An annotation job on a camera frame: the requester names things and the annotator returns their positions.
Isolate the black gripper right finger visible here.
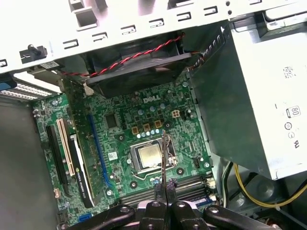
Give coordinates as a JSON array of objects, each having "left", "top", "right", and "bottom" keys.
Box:
[{"left": 167, "top": 178, "right": 279, "bottom": 230}]

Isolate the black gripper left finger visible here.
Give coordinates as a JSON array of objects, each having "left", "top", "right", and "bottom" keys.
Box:
[{"left": 64, "top": 178, "right": 167, "bottom": 230}]

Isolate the RAM stick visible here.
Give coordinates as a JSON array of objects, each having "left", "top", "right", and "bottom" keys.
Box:
[
  {"left": 119, "top": 186, "right": 212, "bottom": 209},
  {"left": 161, "top": 128, "right": 167, "bottom": 201}
]

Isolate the silver CPU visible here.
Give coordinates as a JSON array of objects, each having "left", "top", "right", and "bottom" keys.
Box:
[{"left": 138, "top": 146, "right": 165, "bottom": 168}]

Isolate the metal socket cover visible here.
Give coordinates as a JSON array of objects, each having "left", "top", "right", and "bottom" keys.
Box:
[{"left": 128, "top": 141, "right": 178, "bottom": 174}]

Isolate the green motherboard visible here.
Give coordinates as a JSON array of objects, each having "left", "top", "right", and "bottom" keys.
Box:
[{"left": 31, "top": 71, "right": 216, "bottom": 223}]

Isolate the blue expansion slot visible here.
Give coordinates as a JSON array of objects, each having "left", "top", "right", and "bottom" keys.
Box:
[{"left": 87, "top": 114, "right": 108, "bottom": 190}]

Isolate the white expansion slot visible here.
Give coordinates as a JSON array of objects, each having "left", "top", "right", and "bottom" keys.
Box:
[{"left": 57, "top": 118, "right": 74, "bottom": 175}]

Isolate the black graphics card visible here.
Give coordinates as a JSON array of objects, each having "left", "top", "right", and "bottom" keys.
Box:
[{"left": 57, "top": 71, "right": 108, "bottom": 209}]

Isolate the black expansion slot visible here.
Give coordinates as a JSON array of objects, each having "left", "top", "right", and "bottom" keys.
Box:
[{"left": 45, "top": 124, "right": 69, "bottom": 186}]

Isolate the black case fan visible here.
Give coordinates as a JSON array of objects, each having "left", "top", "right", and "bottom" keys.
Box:
[{"left": 85, "top": 33, "right": 192, "bottom": 98}]

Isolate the grey power supply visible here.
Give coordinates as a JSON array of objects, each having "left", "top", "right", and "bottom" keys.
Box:
[{"left": 188, "top": 14, "right": 307, "bottom": 181}]

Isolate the black open PC case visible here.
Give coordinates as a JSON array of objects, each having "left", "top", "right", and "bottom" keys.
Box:
[{"left": 0, "top": 0, "right": 307, "bottom": 230}]

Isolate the wire locking lever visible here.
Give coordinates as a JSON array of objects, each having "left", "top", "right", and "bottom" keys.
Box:
[{"left": 133, "top": 167, "right": 170, "bottom": 180}]

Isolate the yellow power wire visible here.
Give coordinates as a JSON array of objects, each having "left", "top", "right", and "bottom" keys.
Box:
[{"left": 234, "top": 164, "right": 307, "bottom": 208}]

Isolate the red black twisted wire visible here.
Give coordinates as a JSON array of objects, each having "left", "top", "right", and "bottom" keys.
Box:
[{"left": 59, "top": 32, "right": 187, "bottom": 79}]

